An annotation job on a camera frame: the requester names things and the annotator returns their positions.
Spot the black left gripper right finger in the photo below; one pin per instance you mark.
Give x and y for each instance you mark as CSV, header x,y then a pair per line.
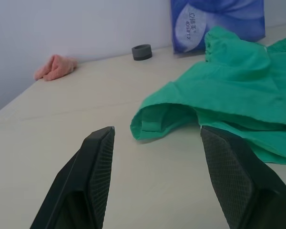
x,y
228,171

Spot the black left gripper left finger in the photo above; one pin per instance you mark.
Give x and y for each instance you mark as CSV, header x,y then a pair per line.
x,y
85,179

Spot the green shorts with orange drawstring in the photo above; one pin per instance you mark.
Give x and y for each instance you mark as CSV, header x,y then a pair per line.
x,y
228,83

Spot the pink fluffy cloth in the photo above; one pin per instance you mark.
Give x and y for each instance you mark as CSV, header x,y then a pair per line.
x,y
54,69

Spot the large tissue paper pack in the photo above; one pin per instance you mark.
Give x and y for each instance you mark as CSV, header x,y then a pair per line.
x,y
195,23

